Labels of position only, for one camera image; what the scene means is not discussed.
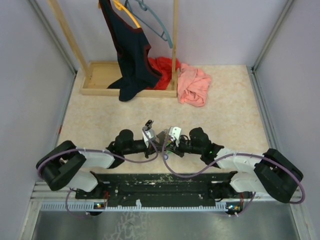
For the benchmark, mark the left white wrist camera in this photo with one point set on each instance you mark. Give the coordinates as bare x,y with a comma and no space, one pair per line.
148,135

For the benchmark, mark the yellow hanger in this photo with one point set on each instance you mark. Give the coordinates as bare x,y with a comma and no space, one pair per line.
119,6

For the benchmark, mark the navy blue tank top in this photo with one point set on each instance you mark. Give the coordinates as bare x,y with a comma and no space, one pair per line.
132,49

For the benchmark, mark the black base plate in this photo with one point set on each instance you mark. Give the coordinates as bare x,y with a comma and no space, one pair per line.
163,190

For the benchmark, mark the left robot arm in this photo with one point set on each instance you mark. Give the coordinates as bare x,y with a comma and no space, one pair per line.
62,166

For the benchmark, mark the wooden clothes rack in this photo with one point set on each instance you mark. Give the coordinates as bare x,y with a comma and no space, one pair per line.
98,75

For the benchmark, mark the pink cloth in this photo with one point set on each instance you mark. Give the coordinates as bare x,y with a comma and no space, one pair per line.
193,85

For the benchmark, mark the black headed key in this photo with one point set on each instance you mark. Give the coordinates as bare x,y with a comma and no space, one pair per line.
149,123

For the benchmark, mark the red cloth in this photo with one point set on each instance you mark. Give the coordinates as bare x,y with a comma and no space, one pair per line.
164,66

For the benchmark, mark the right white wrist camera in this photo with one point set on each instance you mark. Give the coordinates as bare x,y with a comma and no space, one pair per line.
175,133

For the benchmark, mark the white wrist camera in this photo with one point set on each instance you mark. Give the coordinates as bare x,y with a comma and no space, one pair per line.
148,135
175,133

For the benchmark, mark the white slotted cable duct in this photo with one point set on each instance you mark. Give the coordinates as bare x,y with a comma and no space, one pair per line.
94,207

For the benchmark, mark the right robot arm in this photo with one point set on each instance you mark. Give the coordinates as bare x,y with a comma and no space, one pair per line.
269,172

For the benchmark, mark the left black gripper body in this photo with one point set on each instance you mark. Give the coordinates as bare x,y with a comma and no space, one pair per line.
148,150

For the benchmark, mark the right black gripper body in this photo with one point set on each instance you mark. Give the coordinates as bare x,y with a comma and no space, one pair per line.
183,148

